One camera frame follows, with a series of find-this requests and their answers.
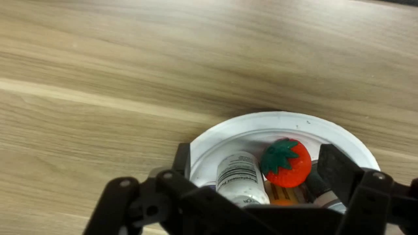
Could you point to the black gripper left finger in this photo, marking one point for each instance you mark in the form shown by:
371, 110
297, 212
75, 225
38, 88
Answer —
174, 204

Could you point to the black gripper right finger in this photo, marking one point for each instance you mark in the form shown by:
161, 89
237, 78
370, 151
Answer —
366, 200

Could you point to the small white pill bottle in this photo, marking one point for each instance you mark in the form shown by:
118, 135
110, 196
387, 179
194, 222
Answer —
240, 178

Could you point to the yellow container with orange lid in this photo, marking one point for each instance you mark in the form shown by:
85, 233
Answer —
285, 198

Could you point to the white paper plate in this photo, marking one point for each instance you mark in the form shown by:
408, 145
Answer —
262, 126

